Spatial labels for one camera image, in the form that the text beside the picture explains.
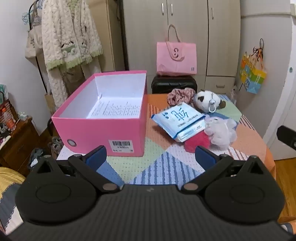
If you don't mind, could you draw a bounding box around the grey wardrobe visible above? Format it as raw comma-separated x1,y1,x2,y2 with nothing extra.
122,0,242,95

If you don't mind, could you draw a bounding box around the black coat rack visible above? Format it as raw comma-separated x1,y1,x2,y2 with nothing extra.
28,0,52,98

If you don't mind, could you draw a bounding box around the colourful gift bag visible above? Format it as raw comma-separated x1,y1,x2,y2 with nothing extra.
239,38,267,94

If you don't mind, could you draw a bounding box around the canvas tote bag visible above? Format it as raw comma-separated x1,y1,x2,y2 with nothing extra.
24,0,44,58

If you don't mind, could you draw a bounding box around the orange label bottle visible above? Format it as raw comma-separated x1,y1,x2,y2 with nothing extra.
5,109,16,130

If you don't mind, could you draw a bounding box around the yellow patterned bedding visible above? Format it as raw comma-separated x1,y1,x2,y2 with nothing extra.
0,167,26,234

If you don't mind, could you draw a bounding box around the black suitcase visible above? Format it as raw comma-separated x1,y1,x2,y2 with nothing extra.
151,75,198,95

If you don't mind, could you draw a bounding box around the purple plush toy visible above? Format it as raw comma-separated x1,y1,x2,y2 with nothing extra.
204,116,237,151

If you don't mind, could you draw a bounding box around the fluffy white green robe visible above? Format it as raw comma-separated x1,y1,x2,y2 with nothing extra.
41,0,103,109

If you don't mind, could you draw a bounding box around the printed paper sheet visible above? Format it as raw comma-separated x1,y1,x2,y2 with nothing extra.
87,97,142,118

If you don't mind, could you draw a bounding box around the patchwork tablecloth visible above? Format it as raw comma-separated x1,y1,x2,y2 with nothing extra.
57,93,277,186

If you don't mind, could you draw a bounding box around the floral pink scrunchie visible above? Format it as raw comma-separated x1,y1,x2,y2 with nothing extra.
167,88,196,106

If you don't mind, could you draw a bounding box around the wooden cabinet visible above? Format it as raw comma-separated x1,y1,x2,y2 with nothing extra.
0,113,41,176

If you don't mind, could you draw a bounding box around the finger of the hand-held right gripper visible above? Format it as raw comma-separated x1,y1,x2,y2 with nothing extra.
276,125,296,151

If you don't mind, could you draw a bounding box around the beige tall cabinet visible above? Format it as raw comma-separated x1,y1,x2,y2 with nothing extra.
87,0,126,73

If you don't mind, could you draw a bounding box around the red fluffy pompom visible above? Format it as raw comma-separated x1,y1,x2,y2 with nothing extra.
184,131,211,153

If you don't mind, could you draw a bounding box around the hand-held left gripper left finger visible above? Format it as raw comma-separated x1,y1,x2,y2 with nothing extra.
30,146,119,194

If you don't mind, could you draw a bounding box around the blue wet wipes packet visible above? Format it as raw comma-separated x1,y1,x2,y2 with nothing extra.
151,102,206,139

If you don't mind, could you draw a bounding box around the panda plush toy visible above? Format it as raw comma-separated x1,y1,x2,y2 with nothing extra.
193,90,226,113

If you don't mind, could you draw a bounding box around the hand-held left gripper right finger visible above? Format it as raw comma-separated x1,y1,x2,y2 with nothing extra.
181,146,270,194

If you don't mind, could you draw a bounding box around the pink cardboard box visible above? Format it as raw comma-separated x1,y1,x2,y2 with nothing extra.
51,70,148,157

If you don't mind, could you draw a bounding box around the white labelled wipes packet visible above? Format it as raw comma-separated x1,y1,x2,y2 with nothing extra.
177,120,206,143

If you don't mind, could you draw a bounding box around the brown paper bag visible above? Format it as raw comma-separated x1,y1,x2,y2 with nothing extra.
44,91,57,115

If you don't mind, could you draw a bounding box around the white door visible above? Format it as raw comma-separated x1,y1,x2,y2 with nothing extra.
262,53,296,160

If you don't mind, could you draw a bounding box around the pink tote bag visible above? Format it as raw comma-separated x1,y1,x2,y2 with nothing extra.
156,24,197,76

